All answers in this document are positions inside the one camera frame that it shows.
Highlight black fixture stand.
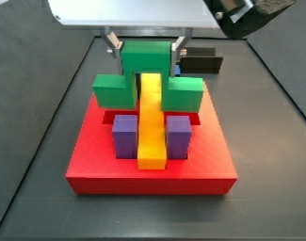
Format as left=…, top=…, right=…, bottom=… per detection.
left=179, top=47, right=223, bottom=74

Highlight purple right front post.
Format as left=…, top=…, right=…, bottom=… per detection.
left=165, top=116, right=191, bottom=159

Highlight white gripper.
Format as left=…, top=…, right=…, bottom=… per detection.
left=48, top=0, right=218, bottom=77

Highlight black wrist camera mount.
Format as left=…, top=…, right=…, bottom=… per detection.
left=203, top=0, right=296, bottom=40

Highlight purple left front post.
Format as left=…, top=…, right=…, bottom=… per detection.
left=112, top=115, right=137, bottom=159

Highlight blue right rear post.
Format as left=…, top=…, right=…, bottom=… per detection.
left=175, top=65, right=181, bottom=77

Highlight green stepped block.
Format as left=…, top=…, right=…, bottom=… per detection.
left=92, top=40, right=204, bottom=113

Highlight yellow long bar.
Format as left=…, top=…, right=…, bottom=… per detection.
left=137, top=73, right=165, bottom=169

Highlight red base board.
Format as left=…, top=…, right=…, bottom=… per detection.
left=65, top=95, right=238, bottom=195

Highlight purple post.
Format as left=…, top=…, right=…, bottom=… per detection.
left=112, top=115, right=137, bottom=159
left=165, top=116, right=191, bottom=159

